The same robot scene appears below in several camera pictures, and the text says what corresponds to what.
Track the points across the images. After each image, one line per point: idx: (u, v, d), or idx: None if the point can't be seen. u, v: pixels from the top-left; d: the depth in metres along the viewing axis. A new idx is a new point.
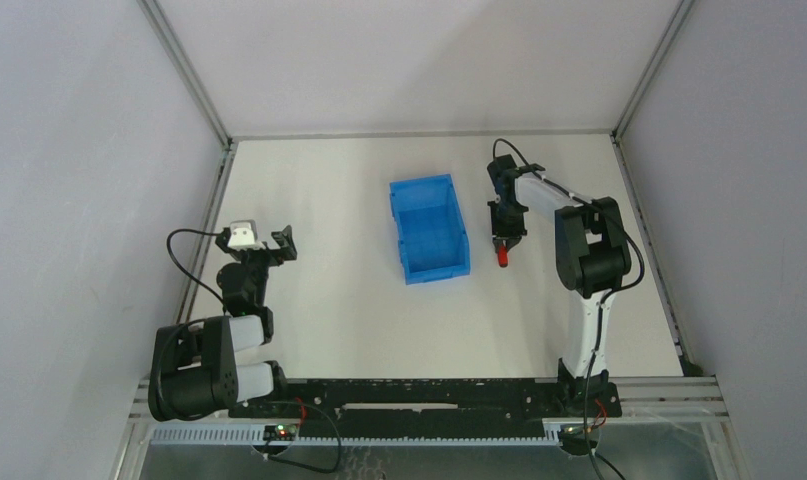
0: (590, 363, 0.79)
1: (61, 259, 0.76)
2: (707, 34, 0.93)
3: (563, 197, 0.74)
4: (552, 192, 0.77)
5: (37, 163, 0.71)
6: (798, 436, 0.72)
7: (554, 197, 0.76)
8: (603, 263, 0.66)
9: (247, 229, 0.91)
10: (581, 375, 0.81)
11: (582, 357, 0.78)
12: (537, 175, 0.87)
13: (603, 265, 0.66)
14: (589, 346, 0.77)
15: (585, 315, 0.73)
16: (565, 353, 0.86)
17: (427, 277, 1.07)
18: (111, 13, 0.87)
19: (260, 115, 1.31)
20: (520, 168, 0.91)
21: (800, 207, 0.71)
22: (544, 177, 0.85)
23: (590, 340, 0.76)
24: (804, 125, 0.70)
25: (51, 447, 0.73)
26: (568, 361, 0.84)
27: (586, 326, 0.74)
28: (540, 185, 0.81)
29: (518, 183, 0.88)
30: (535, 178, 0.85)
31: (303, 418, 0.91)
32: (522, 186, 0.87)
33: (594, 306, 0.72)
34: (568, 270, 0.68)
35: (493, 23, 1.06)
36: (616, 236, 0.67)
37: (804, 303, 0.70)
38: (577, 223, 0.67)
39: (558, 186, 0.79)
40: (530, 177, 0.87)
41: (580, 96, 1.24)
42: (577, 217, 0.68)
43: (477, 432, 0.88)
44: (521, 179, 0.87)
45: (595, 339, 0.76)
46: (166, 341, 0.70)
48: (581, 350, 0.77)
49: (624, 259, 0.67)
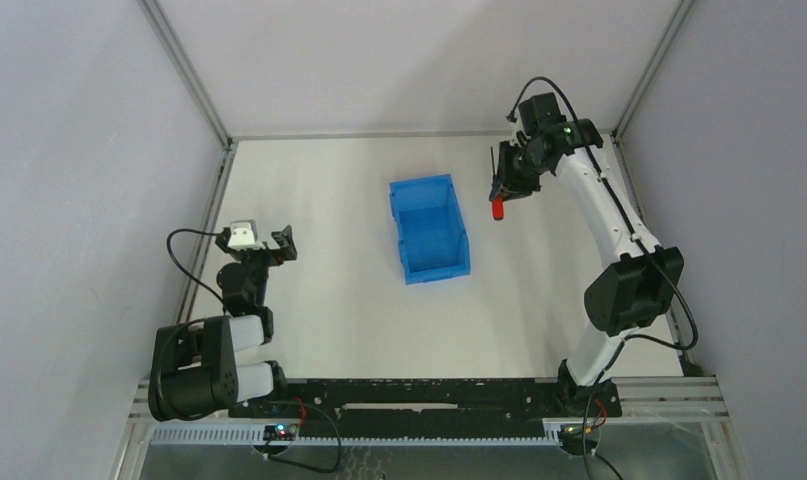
0: (597, 376, 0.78)
1: (61, 259, 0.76)
2: (707, 34, 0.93)
3: (623, 233, 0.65)
4: (614, 217, 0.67)
5: (37, 162, 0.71)
6: (798, 436, 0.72)
7: (614, 225, 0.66)
8: (638, 310, 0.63)
9: (247, 229, 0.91)
10: (585, 384, 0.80)
11: (591, 371, 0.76)
12: (594, 160, 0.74)
13: (637, 311, 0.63)
14: (601, 365, 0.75)
15: (606, 346, 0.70)
16: (570, 357, 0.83)
17: (427, 277, 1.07)
18: (110, 12, 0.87)
19: (261, 116, 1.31)
20: (571, 129, 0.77)
21: (801, 207, 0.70)
22: (602, 173, 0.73)
23: (601, 363, 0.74)
24: (806, 124, 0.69)
25: (51, 447, 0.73)
26: (573, 369, 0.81)
27: (603, 353, 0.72)
28: (599, 193, 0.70)
29: (568, 161, 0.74)
30: (594, 173, 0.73)
31: (303, 418, 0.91)
32: (575, 172, 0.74)
33: (617, 340, 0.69)
34: (602, 309, 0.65)
35: (493, 23, 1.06)
36: (665, 291, 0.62)
37: (805, 302, 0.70)
38: (632, 280, 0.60)
39: (619, 202, 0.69)
40: (583, 157, 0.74)
41: (580, 97, 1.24)
42: (633, 274, 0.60)
43: (477, 432, 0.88)
44: (576, 162, 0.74)
45: (608, 359, 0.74)
46: (167, 341, 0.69)
48: (591, 367, 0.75)
49: (661, 306, 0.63)
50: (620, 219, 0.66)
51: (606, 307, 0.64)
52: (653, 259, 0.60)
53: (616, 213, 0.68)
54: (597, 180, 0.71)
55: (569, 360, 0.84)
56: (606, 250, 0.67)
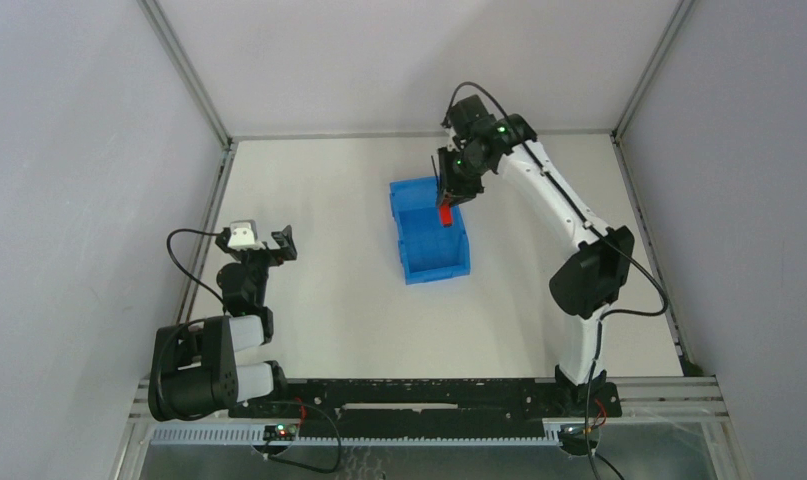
0: (590, 371, 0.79)
1: (61, 260, 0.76)
2: (707, 34, 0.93)
3: (576, 223, 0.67)
4: (564, 209, 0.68)
5: (37, 163, 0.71)
6: (798, 437, 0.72)
7: (567, 218, 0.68)
8: (602, 290, 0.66)
9: (247, 229, 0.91)
10: (582, 381, 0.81)
11: (582, 366, 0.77)
12: (532, 154, 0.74)
13: (602, 291, 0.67)
14: (590, 357, 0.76)
15: (585, 332, 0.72)
16: (562, 362, 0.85)
17: (427, 277, 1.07)
18: (110, 12, 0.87)
19: (261, 116, 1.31)
20: (504, 127, 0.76)
21: (801, 207, 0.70)
22: (543, 166, 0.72)
23: (588, 350, 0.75)
24: (805, 125, 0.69)
25: (52, 447, 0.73)
26: (566, 371, 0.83)
27: (584, 340, 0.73)
28: (546, 188, 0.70)
29: (510, 160, 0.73)
30: (535, 168, 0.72)
31: (303, 418, 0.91)
32: (517, 171, 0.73)
33: (593, 323, 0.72)
34: (569, 296, 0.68)
35: (492, 23, 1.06)
36: (622, 267, 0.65)
37: (805, 302, 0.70)
38: (591, 266, 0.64)
39: (564, 193, 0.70)
40: (522, 153, 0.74)
41: (580, 97, 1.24)
42: (592, 260, 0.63)
43: (476, 433, 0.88)
44: (517, 160, 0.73)
45: (595, 350, 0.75)
46: (167, 341, 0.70)
48: (582, 360, 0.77)
49: (620, 281, 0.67)
50: (569, 211, 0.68)
51: (573, 293, 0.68)
52: (608, 241, 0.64)
53: (566, 204, 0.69)
54: (541, 176, 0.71)
55: (560, 363, 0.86)
56: (564, 243, 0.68)
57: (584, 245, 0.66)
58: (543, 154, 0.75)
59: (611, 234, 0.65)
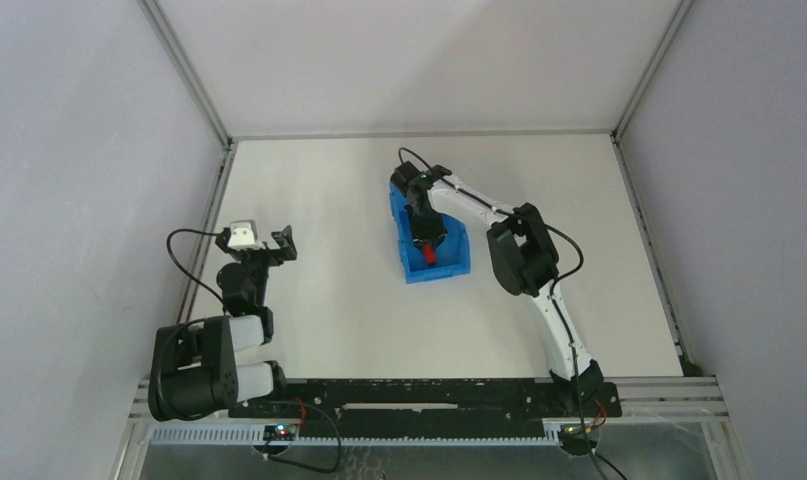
0: (574, 360, 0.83)
1: (62, 258, 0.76)
2: (707, 34, 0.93)
3: (486, 211, 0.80)
4: (477, 207, 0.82)
5: (37, 162, 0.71)
6: (797, 436, 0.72)
7: (480, 211, 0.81)
8: (531, 262, 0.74)
9: (247, 229, 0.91)
10: (572, 375, 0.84)
11: (564, 355, 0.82)
12: (447, 181, 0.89)
13: (533, 262, 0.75)
14: (566, 342, 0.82)
15: (546, 314, 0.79)
16: (553, 362, 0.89)
17: (428, 277, 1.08)
18: (110, 13, 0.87)
19: (261, 115, 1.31)
20: (427, 175, 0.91)
21: (800, 208, 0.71)
22: (456, 186, 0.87)
23: (562, 335, 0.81)
24: (805, 124, 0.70)
25: (52, 447, 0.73)
26: (557, 369, 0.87)
27: (551, 323, 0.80)
28: (460, 200, 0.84)
29: (432, 193, 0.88)
30: (449, 188, 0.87)
31: (303, 418, 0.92)
32: (438, 197, 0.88)
33: (547, 301, 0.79)
34: (509, 277, 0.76)
35: (492, 23, 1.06)
36: (542, 237, 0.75)
37: (806, 303, 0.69)
38: (506, 234, 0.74)
39: (475, 197, 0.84)
40: (442, 185, 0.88)
41: (579, 97, 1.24)
42: (505, 230, 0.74)
43: (477, 433, 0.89)
44: (434, 190, 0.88)
45: (568, 334, 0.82)
46: (167, 341, 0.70)
48: (559, 347, 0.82)
49: (549, 253, 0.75)
50: (480, 207, 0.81)
51: (507, 269, 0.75)
52: (514, 213, 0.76)
53: (476, 203, 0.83)
54: (455, 192, 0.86)
55: (553, 365, 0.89)
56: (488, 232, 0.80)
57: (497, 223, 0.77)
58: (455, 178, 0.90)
59: (521, 212, 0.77)
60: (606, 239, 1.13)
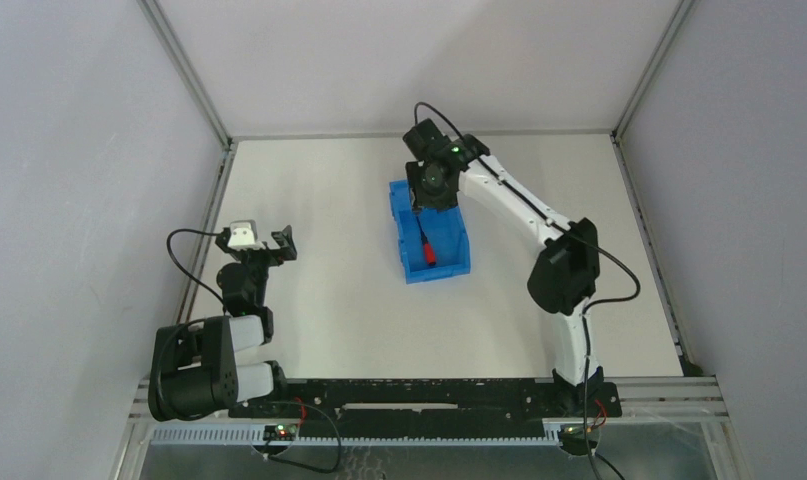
0: (585, 370, 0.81)
1: (61, 259, 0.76)
2: (707, 34, 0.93)
3: (538, 223, 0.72)
4: (526, 212, 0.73)
5: (37, 163, 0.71)
6: (797, 437, 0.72)
7: (529, 218, 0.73)
8: (576, 285, 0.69)
9: (247, 229, 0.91)
10: (580, 382, 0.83)
11: (577, 364, 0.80)
12: (489, 167, 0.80)
13: (577, 285, 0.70)
14: (581, 352, 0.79)
15: (571, 330, 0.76)
16: (558, 363, 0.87)
17: (428, 277, 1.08)
18: (110, 13, 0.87)
19: (261, 115, 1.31)
20: (458, 147, 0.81)
21: (800, 208, 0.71)
22: (500, 176, 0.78)
23: (580, 347, 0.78)
24: (805, 125, 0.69)
25: (52, 448, 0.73)
26: (563, 372, 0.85)
27: (573, 339, 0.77)
28: (505, 196, 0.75)
29: (468, 177, 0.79)
30: (492, 178, 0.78)
31: (303, 418, 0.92)
32: (478, 186, 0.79)
33: (577, 318, 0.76)
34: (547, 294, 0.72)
35: (492, 23, 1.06)
36: (592, 259, 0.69)
37: (806, 303, 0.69)
38: (560, 259, 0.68)
39: (524, 197, 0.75)
40: (477, 166, 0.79)
41: (579, 97, 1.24)
42: (559, 253, 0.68)
43: (477, 433, 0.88)
44: (474, 176, 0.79)
45: (585, 344, 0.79)
46: (167, 341, 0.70)
48: (574, 356, 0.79)
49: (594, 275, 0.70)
50: (530, 212, 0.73)
51: (549, 289, 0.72)
52: (571, 234, 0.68)
53: (526, 206, 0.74)
54: (499, 185, 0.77)
55: (558, 367, 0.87)
56: (535, 243, 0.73)
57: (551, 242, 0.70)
58: (498, 164, 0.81)
59: (575, 229, 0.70)
60: (606, 239, 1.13)
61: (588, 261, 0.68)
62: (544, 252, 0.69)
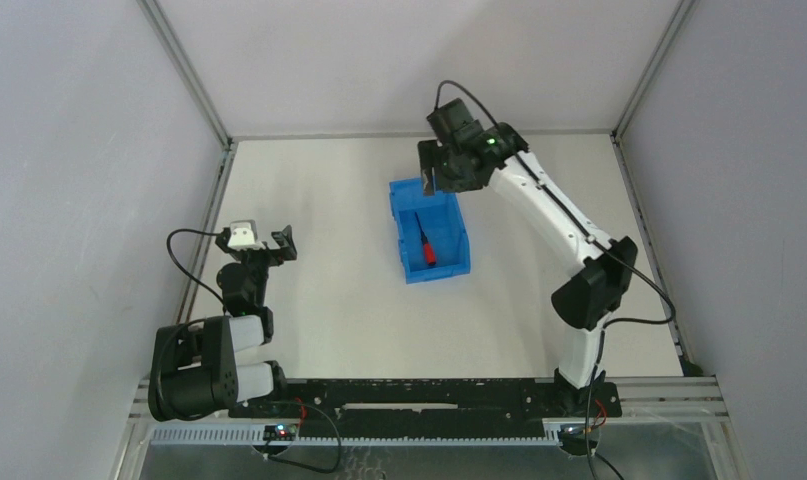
0: (590, 373, 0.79)
1: (61, 259, 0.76)
2: (708, 34, 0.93)
3: (578, 238, 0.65)
4: (565, 223, 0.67)
5: (37, 163, 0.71)
6: (797, 437, 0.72)
7: (568, 231, 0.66)
8: (604, 303, 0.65)
9: (247, 229, 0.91)
10: (585, 384, 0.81)
11: (586, 369, 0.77)
12: (528, 168, 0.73)
13: (604, 303, 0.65)
14: (592, 357, 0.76)
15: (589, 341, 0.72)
16: (563, 365, 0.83)
17: (427, 277, 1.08)
18: (109, 13, 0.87)
19: (261, 115, 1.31)
20: (494, 138, 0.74)
21: (801, 208, 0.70)
22: (540, 180, 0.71)
23: (593, 354, 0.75)
24: (805, 125, 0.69)
25: (52, 448, 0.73)
26: (570, 375, 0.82)
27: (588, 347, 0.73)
28: (543, 202, 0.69)
29: (506, 176, 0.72)
30: (531, 181, 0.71)
31: (303, 418, 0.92)
32: (513, 186, 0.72)
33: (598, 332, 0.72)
34: (572, 311, 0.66)
35: (492, 23, 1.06)
36: (625, 280, 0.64)
37: (806, 303, 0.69)
38: (599, 281, 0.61)
39: (563, 206, 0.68)
40: (514, 165, 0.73)
41: (580, 97, 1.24)
42: (599, 274, 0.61)
43: (477, 432, 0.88)
44: (511, 176, 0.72)
45: (596, 350, 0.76)
46: (167, 341, 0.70)
48: (586, 362, 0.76)
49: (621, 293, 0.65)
50: (569, 224, 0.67)
51: (575, 308, 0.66)
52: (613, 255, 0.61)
53: (566, 217, 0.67)
54: (537, 189, 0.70)
55: (563, 369, 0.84)
56: (570, 259, 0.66)
57: (590, 260, 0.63)
58: (537, 166, 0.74)
59: (616, 247, 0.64)
60: None
61: (620, 283, 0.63)
62: (584, 272, 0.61)
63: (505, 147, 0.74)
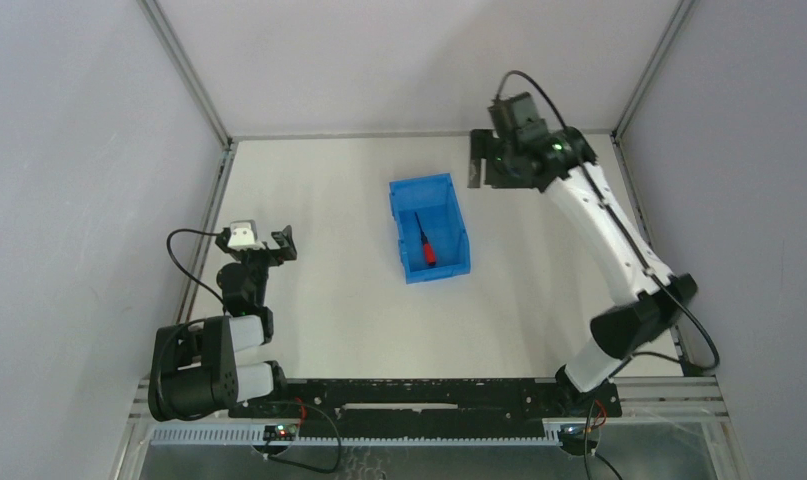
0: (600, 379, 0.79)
1: (61, 259, 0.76)
2: (708, 34, 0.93)
3: (636, 268, 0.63)
4: (623, 250, 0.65)
5: (37, 163, 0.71)
6: (797, 437, 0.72)
7: (625, 259, 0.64)
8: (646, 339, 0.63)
9: (247, 229, 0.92)
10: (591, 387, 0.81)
11: (600, 376, 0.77)
12: (593, 185, 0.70)
13: (646, 338, 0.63)
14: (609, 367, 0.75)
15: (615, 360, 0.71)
16: (572, 369, 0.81)
17: (428, 277, 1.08)
18: (110, 13, 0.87)
19: (261, 115, 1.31)
20: (561, 143, 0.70)
21: (801, 208, 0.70)
22: (604, 199, 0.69)
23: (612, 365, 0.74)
24: (806, 125, 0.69)
25: (52, 448, 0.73)
26: (579, 381, 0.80)
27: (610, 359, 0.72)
28: (606, 225, 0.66)
29: (569, 189, 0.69)
30: (595, 200, 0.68)
31: (303, 418, 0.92)
32: (574, 200, 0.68)
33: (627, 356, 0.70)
34: (611, 342, 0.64)
35: (492, 23, 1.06)
36: (672, 318, 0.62)
37: (806, 303, 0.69)
38: (651, 317, 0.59)
39: (624, 231, 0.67)
40: (577, 175, 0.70)
41: (579, 97, 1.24)
42: (653, 311, 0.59)
43: (477, 432, 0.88)
44: (576, 190, 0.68)
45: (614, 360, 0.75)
46: (167, 341, 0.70)
48: (603, 372, 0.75)
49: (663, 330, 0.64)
50: (628, 251, 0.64)
51: (614, 339, 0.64)
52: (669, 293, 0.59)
53: (626, 244, 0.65)
54: (600, 207, 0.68)
55: (570, 373, 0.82)
56: (620, 287, 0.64)
57: (644, 294, 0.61)
58: (601, 182, 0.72)
59: (673, 283, 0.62)
60: None
61: (668, 322, 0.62)
62: (636, 306, 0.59)
63: (571, 154, 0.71)
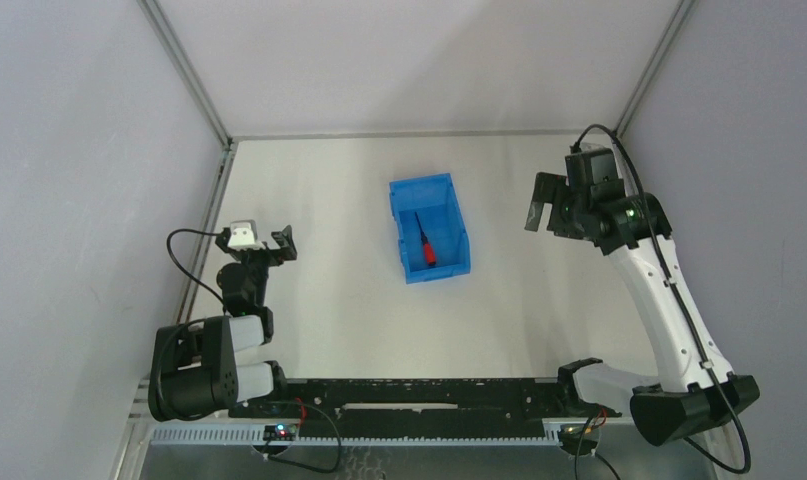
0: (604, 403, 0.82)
1: (61, 259, 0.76)
2: (708, 34, 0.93)
3: (693, 359, 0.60)
4: (681, 334, 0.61)
5: (37, 162, 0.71)
6: (797, 436, 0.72)
7: (682, 347, 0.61)
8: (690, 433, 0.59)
9: (247, 229, 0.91)
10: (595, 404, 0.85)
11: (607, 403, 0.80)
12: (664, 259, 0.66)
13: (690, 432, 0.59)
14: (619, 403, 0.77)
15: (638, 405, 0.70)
16: (587, 390, 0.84)
17: (428, 277, 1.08)
18: (110, 13, 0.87)
19: (261, 115, 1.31)
20: (635, 211, 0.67)
21: (802, 208, 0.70)
22: (671, 277, 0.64)
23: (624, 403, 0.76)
24: (805, 125, 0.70)
25: (52, 448, 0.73)
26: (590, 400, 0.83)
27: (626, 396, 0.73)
28: (666, 305, 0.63)
29: (635, 259, 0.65)
30: (661, 276, 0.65)
31: (303, 418, 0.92)
32: (638, 271, 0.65)
33: None
34: (650, 426, 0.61)
35: (493, 24, 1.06)
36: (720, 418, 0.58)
37: (806, 303, 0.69)
38: (699, 415, 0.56)
39: (688, 316, 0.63)
40: (647, 248, 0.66)
41: (579, 97, 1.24)
42: (702, 409, 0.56)
43: (474, 432, 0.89)
44: (642, 261, 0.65)
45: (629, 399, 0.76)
46: (167, 341, 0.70)
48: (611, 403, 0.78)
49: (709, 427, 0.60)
50: (687, 338, 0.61)
51: (653, 425, 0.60)
52: (722, 393, 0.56)
53: (687, 330, 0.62)
54: (664, 284, 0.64)
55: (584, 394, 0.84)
56: (670, 373, 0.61)
57: (696, 387, 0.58)
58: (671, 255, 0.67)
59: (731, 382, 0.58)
60: None
61: (717, 421, 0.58)
62: (684, 398, 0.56)
63: (642, 224, 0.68)
